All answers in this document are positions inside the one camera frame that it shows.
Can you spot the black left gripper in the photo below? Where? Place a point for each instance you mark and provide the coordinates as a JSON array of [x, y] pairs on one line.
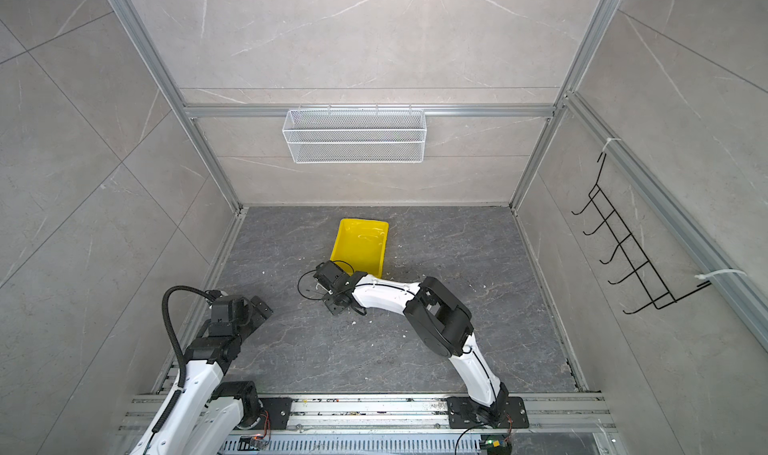
[[255, 317]]

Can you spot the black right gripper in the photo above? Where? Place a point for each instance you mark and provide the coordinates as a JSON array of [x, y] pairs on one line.
[[334, 310]]

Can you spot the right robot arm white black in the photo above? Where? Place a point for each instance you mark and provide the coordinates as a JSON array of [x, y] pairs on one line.
[[437, 316]]

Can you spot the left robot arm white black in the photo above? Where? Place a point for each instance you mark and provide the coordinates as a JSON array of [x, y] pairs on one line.
[[201, 410]]

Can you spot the yellow plastic bin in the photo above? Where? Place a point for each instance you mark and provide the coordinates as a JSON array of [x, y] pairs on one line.
[[360, 245]]

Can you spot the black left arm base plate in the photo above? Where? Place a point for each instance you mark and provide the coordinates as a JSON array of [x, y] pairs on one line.
[[277, 410]]

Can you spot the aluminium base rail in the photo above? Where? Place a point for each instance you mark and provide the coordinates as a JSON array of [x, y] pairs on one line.
[[560, 423]]

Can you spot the white wire mesh basket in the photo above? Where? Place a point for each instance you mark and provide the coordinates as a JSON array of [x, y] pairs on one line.
[[372, 135]]

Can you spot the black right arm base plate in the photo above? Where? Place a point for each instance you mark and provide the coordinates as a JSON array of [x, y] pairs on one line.
[[465, 413]]

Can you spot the black wire hook rack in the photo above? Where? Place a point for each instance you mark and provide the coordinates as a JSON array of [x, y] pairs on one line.
[[627, 246]]

